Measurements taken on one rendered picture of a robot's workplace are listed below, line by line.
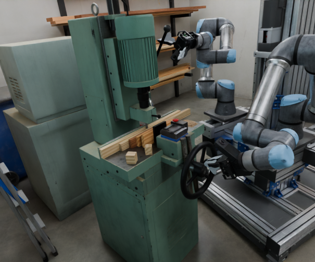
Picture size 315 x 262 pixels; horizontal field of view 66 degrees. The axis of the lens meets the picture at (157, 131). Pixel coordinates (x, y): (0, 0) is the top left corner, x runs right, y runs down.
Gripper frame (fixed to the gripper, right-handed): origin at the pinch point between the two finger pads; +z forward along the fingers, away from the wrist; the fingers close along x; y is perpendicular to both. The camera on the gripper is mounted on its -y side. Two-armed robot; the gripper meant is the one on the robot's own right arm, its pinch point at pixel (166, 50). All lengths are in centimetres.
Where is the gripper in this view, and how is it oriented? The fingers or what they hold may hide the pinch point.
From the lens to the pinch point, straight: 125.3
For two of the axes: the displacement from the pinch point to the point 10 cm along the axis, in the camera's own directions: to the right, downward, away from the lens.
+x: 6.4, 7.1, -2.8
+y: 3.5, -6.0, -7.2
